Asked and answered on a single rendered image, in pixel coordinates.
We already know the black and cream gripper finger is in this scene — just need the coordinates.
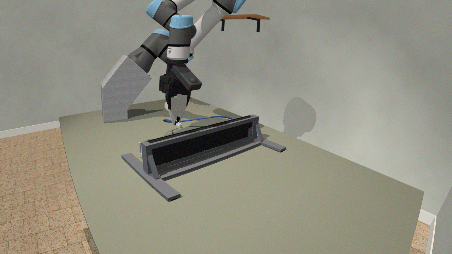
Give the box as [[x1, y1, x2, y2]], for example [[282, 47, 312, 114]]
[[165, 88, 177, 125], [176, 91, 191, 122]]

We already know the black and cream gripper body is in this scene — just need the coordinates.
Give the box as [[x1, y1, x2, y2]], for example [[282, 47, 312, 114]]
[[159, 59, 188, 96]]

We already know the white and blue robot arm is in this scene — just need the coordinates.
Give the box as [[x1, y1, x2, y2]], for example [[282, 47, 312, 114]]
[[128, 0, 246, 91]]

